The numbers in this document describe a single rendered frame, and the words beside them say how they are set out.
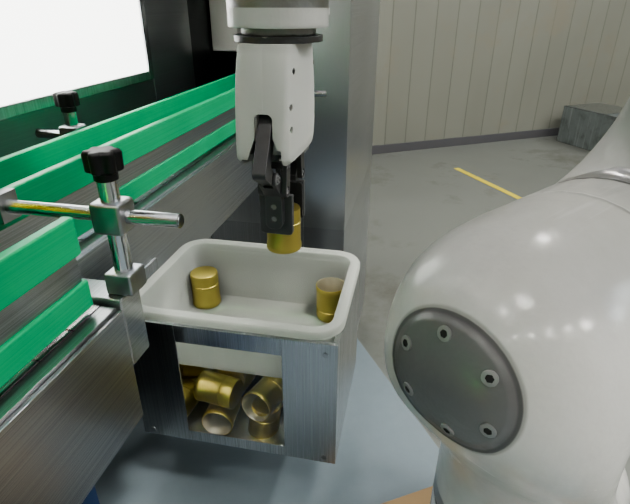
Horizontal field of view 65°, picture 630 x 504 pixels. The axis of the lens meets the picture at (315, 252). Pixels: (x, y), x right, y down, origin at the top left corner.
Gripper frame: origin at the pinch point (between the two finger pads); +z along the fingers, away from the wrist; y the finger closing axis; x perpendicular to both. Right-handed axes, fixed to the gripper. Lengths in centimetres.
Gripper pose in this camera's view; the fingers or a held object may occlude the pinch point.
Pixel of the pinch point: (283, 205)
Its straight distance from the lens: 49.1
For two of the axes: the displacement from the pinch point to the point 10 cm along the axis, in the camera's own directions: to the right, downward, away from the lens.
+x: 9.7, 1.0, -2.0
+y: -2.3, 4.4, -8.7
